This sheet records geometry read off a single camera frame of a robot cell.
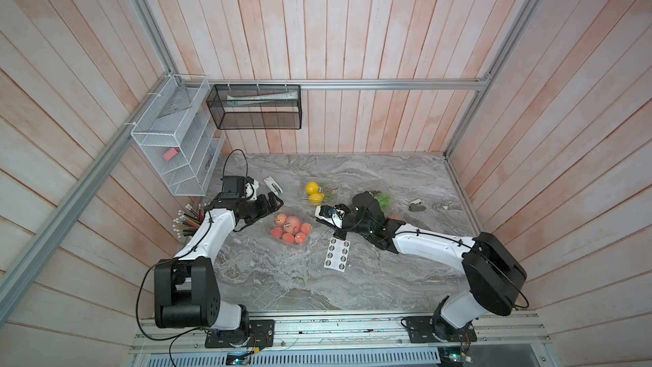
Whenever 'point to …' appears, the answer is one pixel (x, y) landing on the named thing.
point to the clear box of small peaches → (290, 228)
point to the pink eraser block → (171, 154)
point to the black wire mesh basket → (255, 106)
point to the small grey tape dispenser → (417, 206)
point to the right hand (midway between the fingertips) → (319, 215)
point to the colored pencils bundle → (188, 221)
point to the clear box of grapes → (384, 200)
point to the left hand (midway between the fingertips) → (274, 210)
